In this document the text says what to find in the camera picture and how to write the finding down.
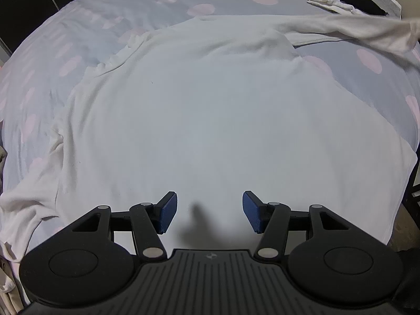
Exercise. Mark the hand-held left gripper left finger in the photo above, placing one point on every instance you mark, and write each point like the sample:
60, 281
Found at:
168, 213

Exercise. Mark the pale cream garment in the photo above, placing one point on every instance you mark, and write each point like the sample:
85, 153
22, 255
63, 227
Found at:
10, 279

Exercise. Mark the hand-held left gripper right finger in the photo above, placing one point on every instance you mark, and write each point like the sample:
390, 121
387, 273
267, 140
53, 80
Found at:
252, 211

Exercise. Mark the white sweater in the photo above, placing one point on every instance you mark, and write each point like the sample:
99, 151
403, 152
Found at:
213, 111

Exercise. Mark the bed with dotted grey sheet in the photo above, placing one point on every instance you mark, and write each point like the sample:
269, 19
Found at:
82, 23

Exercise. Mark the black wardrobe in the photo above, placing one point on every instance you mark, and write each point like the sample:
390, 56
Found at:
26, 3

